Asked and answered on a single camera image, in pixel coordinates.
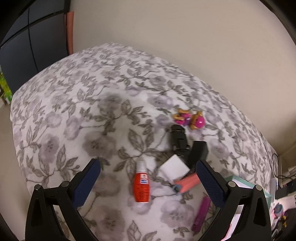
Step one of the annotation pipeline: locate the floral grey white blanket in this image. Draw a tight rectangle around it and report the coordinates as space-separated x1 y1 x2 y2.
11 43 277 240

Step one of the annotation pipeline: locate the black power adapter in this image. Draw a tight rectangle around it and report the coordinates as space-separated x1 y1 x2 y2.
187 141 209 169

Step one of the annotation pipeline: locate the white cube adapter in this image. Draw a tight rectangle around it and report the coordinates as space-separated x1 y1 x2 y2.
159 155 190 184

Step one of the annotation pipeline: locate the pink doll figure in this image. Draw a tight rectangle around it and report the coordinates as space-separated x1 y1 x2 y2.
173 109 205 130

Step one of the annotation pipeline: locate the black charger plug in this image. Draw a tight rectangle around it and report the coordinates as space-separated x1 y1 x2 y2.
275 186 288 200

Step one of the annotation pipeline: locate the teal rimmed white tray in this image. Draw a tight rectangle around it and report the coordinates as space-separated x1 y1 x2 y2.
223 175 271 240

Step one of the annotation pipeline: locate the black cable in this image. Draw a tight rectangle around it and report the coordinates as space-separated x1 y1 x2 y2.
270 152 290 188

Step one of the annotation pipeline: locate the white power bank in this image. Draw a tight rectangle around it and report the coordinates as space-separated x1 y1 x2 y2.
269 177 278 202

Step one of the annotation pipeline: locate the magenta comb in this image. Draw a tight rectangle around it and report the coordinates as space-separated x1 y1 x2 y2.
191 196 211 232

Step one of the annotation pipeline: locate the orange glue bottle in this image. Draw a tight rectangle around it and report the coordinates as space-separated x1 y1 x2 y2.
133 159 150 203

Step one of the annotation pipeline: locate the pink blue eraser case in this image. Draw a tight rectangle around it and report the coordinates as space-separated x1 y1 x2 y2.
173 173 201 194

